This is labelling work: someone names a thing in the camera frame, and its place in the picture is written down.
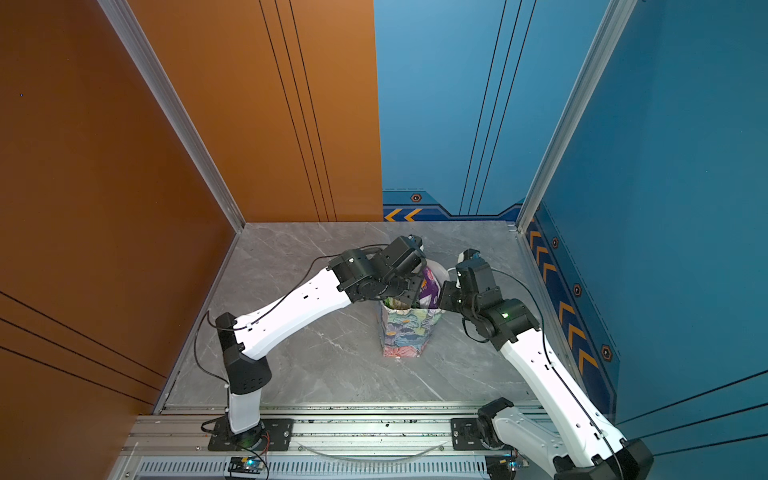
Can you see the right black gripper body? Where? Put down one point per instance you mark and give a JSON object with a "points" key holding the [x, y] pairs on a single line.
{"points": [[453, 299]]}

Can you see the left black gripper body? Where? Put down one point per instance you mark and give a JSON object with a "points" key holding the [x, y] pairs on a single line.
{"points": [[403, 289]]}

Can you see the purple Fox's candy bag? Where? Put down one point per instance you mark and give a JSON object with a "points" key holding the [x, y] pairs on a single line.
{"points": [[430, 290]]}

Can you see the floral paper gift bag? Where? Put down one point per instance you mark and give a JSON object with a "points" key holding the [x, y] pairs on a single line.
{"points": [[405, 332]]}

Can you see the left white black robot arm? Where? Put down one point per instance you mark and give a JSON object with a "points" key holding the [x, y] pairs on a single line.
{"points": [[331, 283]]}

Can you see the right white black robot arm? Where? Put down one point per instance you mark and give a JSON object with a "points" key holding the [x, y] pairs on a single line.
{"points": [[584, 444]]}

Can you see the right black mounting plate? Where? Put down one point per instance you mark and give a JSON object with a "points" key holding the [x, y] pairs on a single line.
{"points": [[472, 433]]}

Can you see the black mounting plate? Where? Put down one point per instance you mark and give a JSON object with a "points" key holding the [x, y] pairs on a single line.
{"points": [[267, 436], [472, 433]]}

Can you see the right circuit board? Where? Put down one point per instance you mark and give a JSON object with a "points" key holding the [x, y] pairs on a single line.
{"points": [[504, 467]]}

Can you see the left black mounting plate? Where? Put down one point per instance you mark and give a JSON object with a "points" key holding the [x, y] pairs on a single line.
{"points": [[267, 436]]}

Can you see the left green circuit board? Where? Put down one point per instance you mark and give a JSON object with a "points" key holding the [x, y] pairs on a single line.
{"points": [[247, 467]]}

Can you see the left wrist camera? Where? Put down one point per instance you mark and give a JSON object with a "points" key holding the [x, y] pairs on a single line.
{"points": [[415, 241]]}

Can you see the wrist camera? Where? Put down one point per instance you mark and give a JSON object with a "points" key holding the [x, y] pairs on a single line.
{"points": [[415, 241], [474, 274]]}

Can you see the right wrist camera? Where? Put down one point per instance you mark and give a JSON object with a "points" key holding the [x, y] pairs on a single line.
{"points": [[474, 274]]}

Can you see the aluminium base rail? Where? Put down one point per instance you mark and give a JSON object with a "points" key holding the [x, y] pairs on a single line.
{"points": [[329, 441]]}

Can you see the right aluminium corner post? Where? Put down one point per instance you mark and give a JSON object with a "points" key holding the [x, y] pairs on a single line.
{"points": [[610, 30]]}

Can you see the aluminium corner post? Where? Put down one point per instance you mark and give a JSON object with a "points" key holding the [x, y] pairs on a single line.
{"points": [[128, 29], [610, 30]]}

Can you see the left aluminium corner post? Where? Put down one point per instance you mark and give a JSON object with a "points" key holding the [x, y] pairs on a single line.
{"points": [[128, 29]]}

